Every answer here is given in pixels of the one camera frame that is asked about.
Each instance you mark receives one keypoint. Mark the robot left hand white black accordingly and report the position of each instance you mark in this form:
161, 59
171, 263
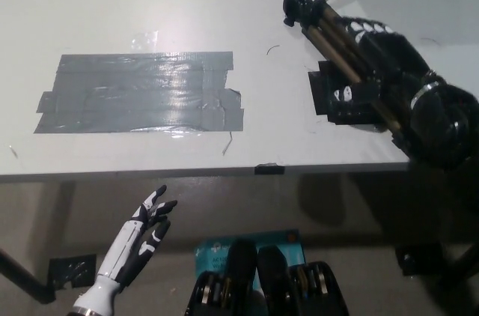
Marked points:
131, 248

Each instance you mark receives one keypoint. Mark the robot right hand white black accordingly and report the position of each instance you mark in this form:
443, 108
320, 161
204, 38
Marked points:
389, 54

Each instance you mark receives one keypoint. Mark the black and bronze camera tripod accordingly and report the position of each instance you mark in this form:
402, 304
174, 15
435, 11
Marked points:
333, 46

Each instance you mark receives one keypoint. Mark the black tape square patch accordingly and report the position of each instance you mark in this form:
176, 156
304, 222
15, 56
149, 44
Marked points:
322, 99

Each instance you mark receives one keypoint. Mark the teal cardboard router box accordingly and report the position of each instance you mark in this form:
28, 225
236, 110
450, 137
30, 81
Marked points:
217, 256

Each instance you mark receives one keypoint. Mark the black metal table leg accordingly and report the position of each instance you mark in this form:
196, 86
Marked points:
26, 278

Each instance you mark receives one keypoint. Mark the small black tape strip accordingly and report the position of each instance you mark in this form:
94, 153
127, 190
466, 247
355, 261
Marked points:
269, 169

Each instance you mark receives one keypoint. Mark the clear tape piece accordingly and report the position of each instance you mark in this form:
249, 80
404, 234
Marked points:
145, 39

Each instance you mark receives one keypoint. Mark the grey duct tape patch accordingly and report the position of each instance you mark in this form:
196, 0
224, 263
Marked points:
142, 93

